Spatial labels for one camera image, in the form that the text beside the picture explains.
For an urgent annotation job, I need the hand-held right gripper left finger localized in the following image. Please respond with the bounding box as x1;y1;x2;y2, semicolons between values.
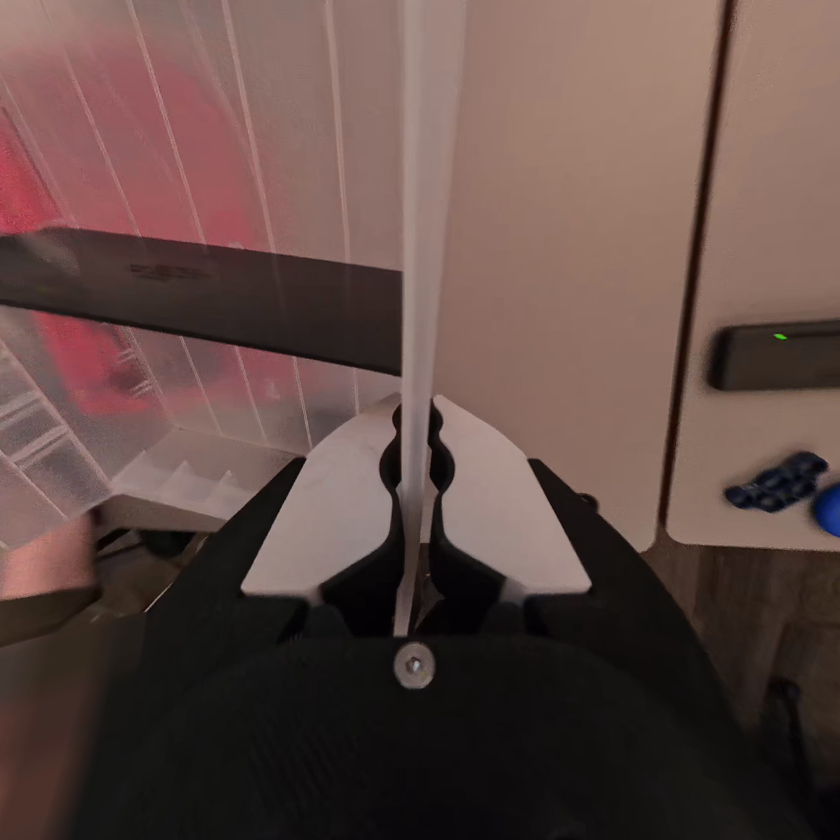
241;394;404;636

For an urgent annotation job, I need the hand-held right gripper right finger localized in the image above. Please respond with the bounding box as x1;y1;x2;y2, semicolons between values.
427;395;592;632

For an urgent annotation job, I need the blue perforated toy beam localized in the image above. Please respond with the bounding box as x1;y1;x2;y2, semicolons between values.
724;451;830;511

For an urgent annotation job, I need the clear plastic bin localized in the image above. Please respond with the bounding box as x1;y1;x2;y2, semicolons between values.
0;0;469;639

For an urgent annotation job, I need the red plastic bin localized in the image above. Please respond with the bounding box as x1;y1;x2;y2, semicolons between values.
0;62;309;427

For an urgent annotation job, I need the blue round toy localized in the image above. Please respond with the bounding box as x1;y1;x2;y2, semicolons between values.
812;483;840;538

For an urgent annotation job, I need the black slab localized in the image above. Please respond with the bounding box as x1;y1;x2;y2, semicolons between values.
0;226;403;377

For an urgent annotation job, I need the dark grey usb hub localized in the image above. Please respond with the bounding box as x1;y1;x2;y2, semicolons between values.
709;319;840;393

